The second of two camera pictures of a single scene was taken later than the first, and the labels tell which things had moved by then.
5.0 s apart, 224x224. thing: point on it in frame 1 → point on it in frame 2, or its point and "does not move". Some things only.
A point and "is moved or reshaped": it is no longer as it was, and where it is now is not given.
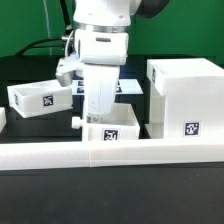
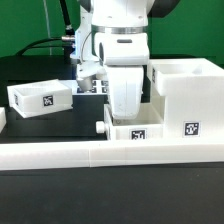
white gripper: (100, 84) → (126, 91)
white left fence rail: (3, 121) does not move
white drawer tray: (40, 98) does not move
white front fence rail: (96, 153) does not move
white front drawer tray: (123, 124) is moved or reshaped
